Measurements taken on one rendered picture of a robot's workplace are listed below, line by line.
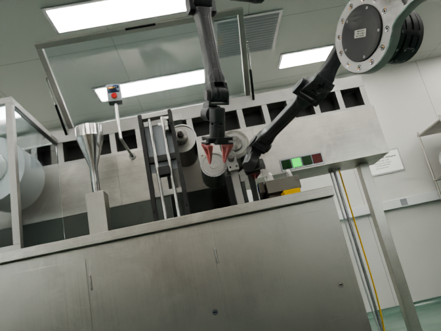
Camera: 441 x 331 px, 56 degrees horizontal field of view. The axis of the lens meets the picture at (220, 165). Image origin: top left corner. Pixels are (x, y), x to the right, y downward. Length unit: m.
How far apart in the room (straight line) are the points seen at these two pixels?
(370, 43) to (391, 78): 4.51
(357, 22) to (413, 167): 4.19
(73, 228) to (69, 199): 0.16
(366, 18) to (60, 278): 1.38
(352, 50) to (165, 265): 1.03
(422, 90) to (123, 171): 4.19
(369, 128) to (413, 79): 3.21
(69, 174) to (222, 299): 1.23
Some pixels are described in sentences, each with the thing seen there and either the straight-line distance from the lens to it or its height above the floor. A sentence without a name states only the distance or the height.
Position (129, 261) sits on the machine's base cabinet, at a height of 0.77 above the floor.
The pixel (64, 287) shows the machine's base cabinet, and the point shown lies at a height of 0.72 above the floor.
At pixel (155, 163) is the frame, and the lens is 1.89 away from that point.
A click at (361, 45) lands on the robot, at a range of 1.14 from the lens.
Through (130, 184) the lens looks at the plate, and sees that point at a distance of 2.36.
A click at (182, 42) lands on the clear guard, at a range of 2.35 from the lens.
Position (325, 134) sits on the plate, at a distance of 2.47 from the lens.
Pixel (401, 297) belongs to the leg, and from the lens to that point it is 2.60.
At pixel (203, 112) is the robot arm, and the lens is 1.56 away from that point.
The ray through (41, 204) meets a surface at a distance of 2.17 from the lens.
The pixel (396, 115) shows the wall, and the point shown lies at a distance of 5.43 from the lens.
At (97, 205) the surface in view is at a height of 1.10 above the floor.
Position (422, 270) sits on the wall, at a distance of 5.06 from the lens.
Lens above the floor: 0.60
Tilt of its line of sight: 16 degrees up
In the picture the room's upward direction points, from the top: 12 degrees counter-clockwise
